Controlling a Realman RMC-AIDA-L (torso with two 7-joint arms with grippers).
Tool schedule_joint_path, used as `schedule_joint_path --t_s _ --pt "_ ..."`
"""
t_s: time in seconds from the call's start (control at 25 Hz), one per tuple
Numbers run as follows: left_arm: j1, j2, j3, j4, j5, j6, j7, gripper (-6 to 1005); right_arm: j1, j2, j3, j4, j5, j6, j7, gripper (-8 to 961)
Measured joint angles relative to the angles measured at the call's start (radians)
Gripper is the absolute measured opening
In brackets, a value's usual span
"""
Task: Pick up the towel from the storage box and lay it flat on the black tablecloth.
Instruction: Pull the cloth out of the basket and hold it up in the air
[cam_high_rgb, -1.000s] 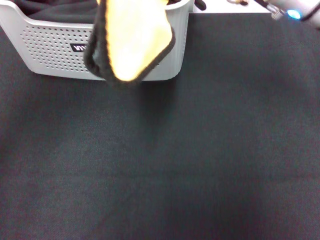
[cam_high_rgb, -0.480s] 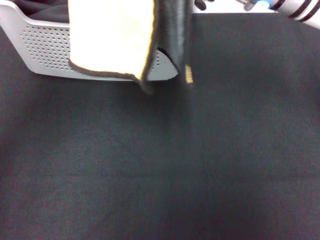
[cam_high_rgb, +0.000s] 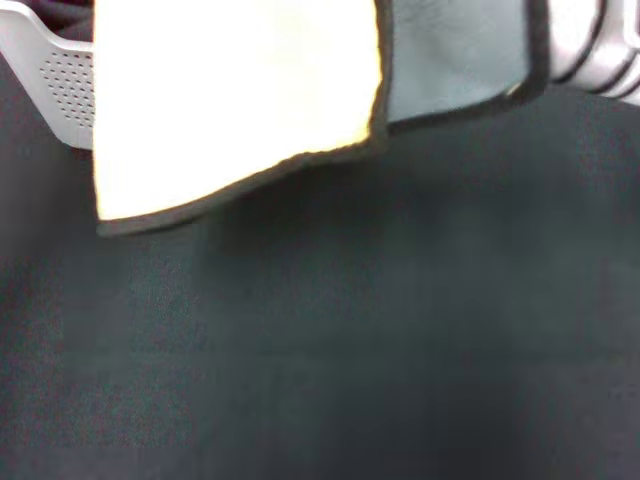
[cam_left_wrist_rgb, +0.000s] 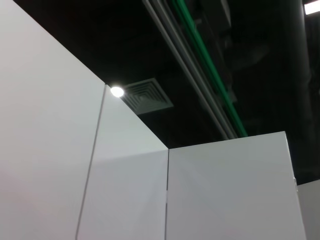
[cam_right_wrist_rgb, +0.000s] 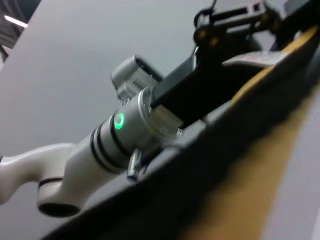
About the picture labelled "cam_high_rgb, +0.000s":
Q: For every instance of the black cloth pile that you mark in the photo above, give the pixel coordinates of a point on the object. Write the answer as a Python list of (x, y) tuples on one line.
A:
[(70, 20)]

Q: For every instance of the yellow grey towel black edge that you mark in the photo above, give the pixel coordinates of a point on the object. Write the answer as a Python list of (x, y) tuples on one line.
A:
[(225, 100)]

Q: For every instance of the grey perforated storage basket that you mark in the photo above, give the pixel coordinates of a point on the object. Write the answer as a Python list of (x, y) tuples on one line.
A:
[(60, 90)]

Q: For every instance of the black tablecloth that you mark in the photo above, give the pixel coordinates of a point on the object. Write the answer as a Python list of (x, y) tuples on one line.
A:
[(350, 325)]

